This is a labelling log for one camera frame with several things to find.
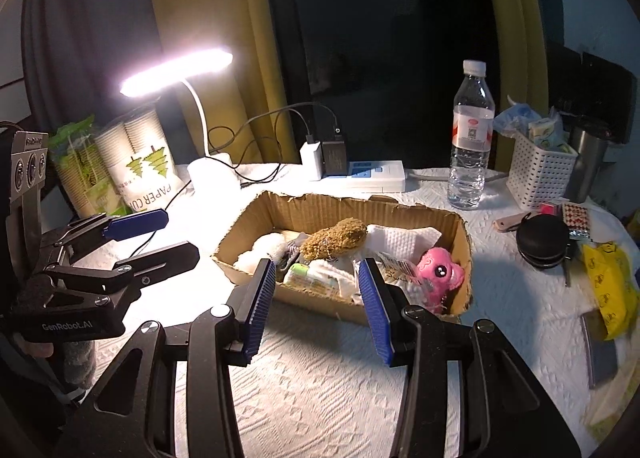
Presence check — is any grey smartphone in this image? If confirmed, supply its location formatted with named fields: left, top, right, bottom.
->
left=581, top=310, right=619, bottom=389

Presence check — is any steel mug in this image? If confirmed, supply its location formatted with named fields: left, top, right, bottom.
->
left=565, top=123, right=613, bottom=204

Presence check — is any black charger cable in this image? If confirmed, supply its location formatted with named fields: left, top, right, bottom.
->
left=207, top=102, right=343, bottom=189

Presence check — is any white paper cup pack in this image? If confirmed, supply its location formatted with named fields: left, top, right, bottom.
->
left=94, top=108, right=183, bottom=219

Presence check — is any green paper cup pack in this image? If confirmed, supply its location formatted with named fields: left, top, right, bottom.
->
left=49, top=115, right=128, bottom=219

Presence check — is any dark grey sock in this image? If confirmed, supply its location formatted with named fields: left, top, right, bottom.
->
left=277, top=240, right=306, bottom=269

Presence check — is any black charger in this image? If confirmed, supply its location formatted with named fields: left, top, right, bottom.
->
left=320, top=125, right=348, bottom=176

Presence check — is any pale yellow packet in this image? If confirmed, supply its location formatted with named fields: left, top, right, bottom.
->
left=582, top=378, right=633, bottom=444

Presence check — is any white paper towel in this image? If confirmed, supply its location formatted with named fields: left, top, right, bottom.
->
left=367, top=224, right=443, bottom=264

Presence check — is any red white patterned box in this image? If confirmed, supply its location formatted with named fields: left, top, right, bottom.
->
left=562, top=202, right=595, bottom=241

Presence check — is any white cloth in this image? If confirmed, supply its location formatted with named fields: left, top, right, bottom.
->
left=320, top=260, right=366, bottom=301

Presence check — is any black lamp cable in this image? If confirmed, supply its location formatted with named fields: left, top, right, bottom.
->
left=120, top=178, right=193, bottom=259

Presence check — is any blue plastic packet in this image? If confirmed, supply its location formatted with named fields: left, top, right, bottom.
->
left=492, top=103, right=543, bottom=136

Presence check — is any clear plastic packet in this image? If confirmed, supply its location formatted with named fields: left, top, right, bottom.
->
left=352, top=253, right=426, bottom=289

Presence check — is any round black case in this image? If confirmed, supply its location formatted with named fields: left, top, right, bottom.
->
left=516, top=214, right=571, bottom=270

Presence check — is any fuzzy textured plush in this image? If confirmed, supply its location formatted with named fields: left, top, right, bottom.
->
left=300, top=218, right=368, bottom=261

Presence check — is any yellow curtain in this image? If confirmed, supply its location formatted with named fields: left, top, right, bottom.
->
left=475, top=0, right=551, bottom=174
left=145, top=0, right=301, bottom=169

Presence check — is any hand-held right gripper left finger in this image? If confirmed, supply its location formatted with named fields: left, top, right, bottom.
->
left=65, top=258, right=277, bottom=458

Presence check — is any green yellow packet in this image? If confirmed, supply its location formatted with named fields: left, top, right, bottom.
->
left=529, top=108, right=571, bottom=154

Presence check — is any pink plush toy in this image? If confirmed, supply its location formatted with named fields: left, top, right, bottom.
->
left=412, top=247, right=463, bottom=314

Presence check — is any white power strip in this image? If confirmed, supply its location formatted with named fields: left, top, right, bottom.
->
left=320, top=160, right=407, bottom=192

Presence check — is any dark teal curtain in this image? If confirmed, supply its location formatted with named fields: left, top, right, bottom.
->
left=20, top=0, right=161, bottom=139

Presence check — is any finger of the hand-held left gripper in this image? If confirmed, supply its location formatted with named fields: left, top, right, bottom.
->
left=47, top=240, right=201, bottom=289
left=40, top=209, right=170, bottom=259

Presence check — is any white desk lamp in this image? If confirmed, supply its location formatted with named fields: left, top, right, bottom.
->
left=119, top=48, right=242, bottom=195

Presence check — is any cardboard box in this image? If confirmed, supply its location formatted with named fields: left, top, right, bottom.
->
left=210, top=190, right=474, bottom=326

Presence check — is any dark monitor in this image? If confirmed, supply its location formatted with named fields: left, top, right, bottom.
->
left=547, top=45, right=638, bottom=144

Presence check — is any white plastic basket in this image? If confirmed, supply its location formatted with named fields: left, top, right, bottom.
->
left=507, top=130, right=578, bottom=211

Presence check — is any white charger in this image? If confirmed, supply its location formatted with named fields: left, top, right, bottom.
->
left=300, top=140, right=325, bottom=181

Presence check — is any clear water bottle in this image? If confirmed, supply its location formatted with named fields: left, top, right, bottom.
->
left=446, top=59, right=496, bottom=210

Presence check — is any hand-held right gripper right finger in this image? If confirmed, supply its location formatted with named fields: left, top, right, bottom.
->
left=357, top=258, right=583, bottom=458

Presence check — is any white embossed table cover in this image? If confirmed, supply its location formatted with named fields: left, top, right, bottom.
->
left=45, top=163, right=640, bottom=458

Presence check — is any person's left hand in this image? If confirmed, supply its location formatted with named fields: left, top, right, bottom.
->
left=17, top=339, right=55, bottom=360

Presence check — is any white fluffy ball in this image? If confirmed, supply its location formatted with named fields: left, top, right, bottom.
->
left=232, top=233, right=288, bottom=274

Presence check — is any dark window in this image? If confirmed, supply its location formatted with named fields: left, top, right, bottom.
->
left=262, top=0, right=501, bottom=174

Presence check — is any yellow plastic packet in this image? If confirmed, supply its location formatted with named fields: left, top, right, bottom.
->
left=581, top=240, right=640, bottom=341

